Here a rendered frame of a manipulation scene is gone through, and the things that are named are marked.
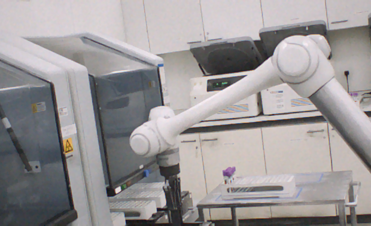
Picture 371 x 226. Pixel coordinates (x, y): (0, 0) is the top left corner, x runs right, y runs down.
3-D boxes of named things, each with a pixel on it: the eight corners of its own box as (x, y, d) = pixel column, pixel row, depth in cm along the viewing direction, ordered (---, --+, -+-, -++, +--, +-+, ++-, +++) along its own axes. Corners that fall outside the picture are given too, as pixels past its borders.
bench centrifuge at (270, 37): (262, 116, 407) (251, 28, 400) (275, 106, 466) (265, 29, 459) (335, 110, 388) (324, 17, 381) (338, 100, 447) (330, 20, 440)
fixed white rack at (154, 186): (116, 202, 244) (114, 189, 243) (125, 196, 253) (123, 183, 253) (175, 200, 234) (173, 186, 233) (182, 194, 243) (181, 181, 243)
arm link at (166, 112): (158, 146, 198) (145, 154, 186) (152, 106, 197) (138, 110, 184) (185, 144, 195) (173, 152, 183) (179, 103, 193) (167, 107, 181)
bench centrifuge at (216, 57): (191, 123, 429) (180, 45, 422) (215, 112, 486) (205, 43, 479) (257, 117, 408) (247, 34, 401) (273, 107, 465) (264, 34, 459)
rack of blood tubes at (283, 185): (221, 199, 219) (219, 185, 218) (228, 192, 228) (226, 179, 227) (291, 197, 207) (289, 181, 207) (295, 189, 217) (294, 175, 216)
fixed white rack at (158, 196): (100, 212, 230) (98, 198, 229) (111, 205, 239) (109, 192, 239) (162, 210, 220) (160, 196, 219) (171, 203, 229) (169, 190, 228)
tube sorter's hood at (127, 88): (2, 200, 206) (-26, 42, 200) (79, 165, 263) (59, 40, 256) (115, 197, 188) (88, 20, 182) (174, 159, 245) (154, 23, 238)
